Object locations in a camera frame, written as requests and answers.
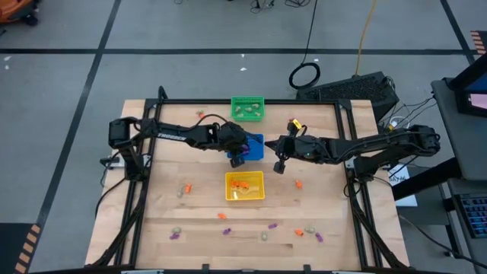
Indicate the green plastic basket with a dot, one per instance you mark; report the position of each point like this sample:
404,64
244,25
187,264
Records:
247,117

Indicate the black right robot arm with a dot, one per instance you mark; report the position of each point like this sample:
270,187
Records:
380,144

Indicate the blue plastic basket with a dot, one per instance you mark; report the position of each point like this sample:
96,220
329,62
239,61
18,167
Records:
256,152

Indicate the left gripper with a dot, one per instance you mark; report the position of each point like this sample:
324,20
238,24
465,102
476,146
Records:
232,137

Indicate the purple skeleton figure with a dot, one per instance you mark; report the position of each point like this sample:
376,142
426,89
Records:
245,151
174,236
319,237
226,231
272,225

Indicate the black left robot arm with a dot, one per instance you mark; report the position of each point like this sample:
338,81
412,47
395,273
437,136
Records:
171,135

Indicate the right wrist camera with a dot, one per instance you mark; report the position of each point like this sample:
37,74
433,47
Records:
279,167

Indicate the black keyboard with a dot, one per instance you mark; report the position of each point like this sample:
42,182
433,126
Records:
350,91

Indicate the black monitor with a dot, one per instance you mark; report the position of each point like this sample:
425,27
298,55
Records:
462,81

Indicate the yellow plastic basket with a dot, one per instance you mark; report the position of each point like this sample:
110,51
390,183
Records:
251,194

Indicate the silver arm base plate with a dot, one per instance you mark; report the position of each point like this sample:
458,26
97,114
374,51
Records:
111,163
349,163

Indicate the backlit keyboard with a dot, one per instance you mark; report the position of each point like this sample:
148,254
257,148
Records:
475,213

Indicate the white printed paper sheet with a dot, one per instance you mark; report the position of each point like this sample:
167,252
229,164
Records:
406,200

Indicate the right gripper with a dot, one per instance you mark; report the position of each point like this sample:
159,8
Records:
300,148

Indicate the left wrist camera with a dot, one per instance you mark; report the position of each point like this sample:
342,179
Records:
237,162

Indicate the grey desk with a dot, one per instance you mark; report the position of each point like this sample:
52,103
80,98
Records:
472,251
472,152

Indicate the orange wheeled machine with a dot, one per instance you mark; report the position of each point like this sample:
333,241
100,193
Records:
11,9

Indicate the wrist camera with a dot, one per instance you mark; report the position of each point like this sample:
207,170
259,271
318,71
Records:
237,162
279,167

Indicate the black desk crossbar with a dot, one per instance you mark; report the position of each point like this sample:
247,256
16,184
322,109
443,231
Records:
426,179

